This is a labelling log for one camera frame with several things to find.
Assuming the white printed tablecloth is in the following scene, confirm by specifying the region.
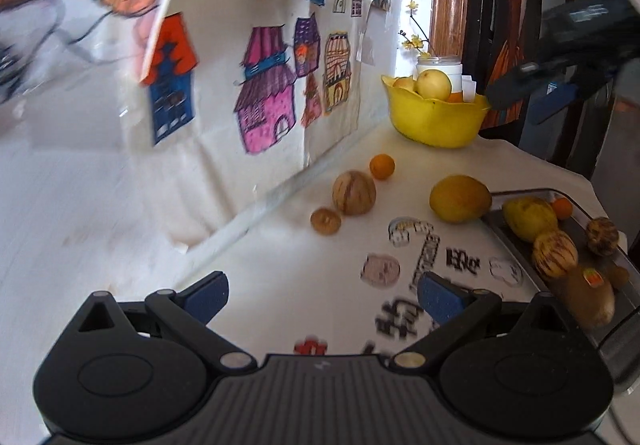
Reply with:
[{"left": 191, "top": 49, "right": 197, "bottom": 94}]
[{"left": 184, "top": 123, "right": 604, "bottom": 358}]

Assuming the white paper in bowl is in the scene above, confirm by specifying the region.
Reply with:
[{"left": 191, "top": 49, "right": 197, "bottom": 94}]
[{"left": 461, "top": 75, "right": 476, "bottom": 102}]

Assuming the striped purple pepino melon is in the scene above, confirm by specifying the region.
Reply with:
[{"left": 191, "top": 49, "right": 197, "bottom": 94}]
[{"left": 532, "top": 229, "right": 578, "bottom": 280}]

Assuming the steel metal tray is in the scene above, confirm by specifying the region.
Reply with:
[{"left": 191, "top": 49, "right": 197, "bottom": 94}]
[{"left": 479, "top": 187, "right": 640, "bottom": 386}]

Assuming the white jar with flowers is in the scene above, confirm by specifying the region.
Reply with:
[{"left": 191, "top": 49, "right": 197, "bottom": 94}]
[{"left": 416, "top": 54, "right": 462, "bottom": 94}]

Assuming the small orange in tray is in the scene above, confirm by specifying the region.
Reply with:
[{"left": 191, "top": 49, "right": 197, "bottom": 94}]
[{"left": 551, "top": 197, "right": 574, "bottom": 220}]

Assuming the brown kiwi with sticker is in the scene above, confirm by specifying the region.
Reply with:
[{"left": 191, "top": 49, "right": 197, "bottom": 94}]
[{"left": 561, "top": 265, "right": 615, "bottom": 331}]

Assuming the small orange near wall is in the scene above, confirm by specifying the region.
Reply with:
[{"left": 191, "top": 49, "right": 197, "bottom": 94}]
[{"left": 369, "top": 153, "right": 396, "bottom": 180}]

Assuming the yellow plastic bowl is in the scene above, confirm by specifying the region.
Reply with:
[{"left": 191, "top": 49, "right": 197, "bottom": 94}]
[{"left": 381, "top": 75, "right": 490, "bottom": 149}]

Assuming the orange figure wall poster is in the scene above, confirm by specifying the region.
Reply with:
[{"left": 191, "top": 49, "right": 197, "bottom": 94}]
[{"left": 479, "top": 0, "right": 544, "bottom": 131}]

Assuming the striped brown round fruit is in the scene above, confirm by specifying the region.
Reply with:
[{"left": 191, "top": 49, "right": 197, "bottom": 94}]
[{"left": 332, "top": 170, "right": 376, "bottom": 216}]

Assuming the pale apple in bowl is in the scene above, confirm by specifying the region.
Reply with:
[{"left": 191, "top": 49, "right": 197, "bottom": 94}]
[{"left": 416, "top": 69, "right": 451, "bottom": 101}]

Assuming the wrinkled passion fruit in tray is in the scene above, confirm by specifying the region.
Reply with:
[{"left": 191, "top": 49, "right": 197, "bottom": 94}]
[{"left": 586, "top": 217, "right": 620, "bottom": 257}]

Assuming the children's house drawing paper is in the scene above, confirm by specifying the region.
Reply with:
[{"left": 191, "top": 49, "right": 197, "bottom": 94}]
[{"left": 122, "top": 0, "right": 374, "bottom": 250}]

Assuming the orange fruit in bowl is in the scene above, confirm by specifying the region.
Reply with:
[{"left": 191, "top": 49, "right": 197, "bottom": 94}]
[{"left": 447, "top": 92, "right": 463, "bottom": 102}]

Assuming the yellow-green pear fruit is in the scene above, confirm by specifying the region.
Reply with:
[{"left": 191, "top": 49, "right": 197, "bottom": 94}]
[{"left": 502, "top": 196, "right": 558, "bottom": 243}]

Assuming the yellow-brown mango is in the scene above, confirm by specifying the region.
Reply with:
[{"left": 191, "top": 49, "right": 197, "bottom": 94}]
[{"left": 430, "top": 175, "right": 492, "bottom": 224}]

